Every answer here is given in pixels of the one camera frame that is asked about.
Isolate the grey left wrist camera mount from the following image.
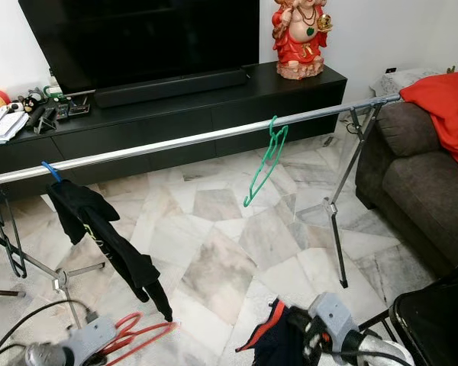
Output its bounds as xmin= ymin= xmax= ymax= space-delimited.
xmin=65 ymin=316 xmax=119 ymax=365

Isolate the black soundbar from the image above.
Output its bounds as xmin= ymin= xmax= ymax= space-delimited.
xmin=94 ymin=69 xmax=249 ymax=108

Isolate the red laughing buddha statue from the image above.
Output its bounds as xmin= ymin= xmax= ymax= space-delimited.
xmin=271 ymin=0 xmax=333 ymax=81

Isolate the red blanket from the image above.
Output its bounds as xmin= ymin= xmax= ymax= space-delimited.
xmin=399 ymin=69 xmax=458 ymax=180

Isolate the grey patterned cushion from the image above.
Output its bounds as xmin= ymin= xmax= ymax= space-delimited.
xmin=374 ymin=67 xmax=440 ymax=96

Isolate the black flat television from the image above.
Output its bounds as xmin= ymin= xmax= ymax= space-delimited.
xmin=19 ymin=0 xmax=260 ymax=92

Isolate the dark brown fabric sofa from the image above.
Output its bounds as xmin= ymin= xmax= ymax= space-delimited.
xmin=355 ymin=101 xmax=458 ymax=279

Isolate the silver metal clothes rack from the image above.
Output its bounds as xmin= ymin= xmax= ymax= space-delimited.
xmin=0 ymin=93 xmax=405 ymax=329

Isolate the green and white bottle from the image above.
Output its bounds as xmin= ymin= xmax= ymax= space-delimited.
xmin=44 ymin=72 xmax=63 ymax=98

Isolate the small black desk clock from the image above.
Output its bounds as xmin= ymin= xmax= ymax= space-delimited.
xmin=57 ymin=93 xmax=96 ymax=119

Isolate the black tv console cabinet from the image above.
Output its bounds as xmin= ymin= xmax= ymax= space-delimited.
xmin=0 ymin=63 xmax=348 ymax=188

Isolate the blue plastic hanger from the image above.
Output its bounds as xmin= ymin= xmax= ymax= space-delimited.
xmin=40 ymin=161 xmax=64 ymax=184

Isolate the small panda toy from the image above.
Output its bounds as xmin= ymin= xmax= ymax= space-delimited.
xmin=19 ymin=90 xmax=47 ymax=114

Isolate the dark green wire hanger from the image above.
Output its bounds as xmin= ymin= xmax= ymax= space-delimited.
xmin=0 ymin=187 xmax=29 ymax=280

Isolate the black t-shirt with logo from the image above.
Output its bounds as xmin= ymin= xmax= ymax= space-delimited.
xmin=46 ymin=180 xmax=175 ymax=323

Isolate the black remote control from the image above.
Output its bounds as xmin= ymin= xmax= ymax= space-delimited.
xmin=27 ymin=105 xmax=62 ymax=134

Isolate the stack of books and papers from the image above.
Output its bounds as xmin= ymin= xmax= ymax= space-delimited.
xmin=0 ymin=105 xmax=31 ymax=146

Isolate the navy shirt with red collar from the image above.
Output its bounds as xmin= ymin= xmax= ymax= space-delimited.
xmin=235 ymin=299 xmax=310 ymax=366

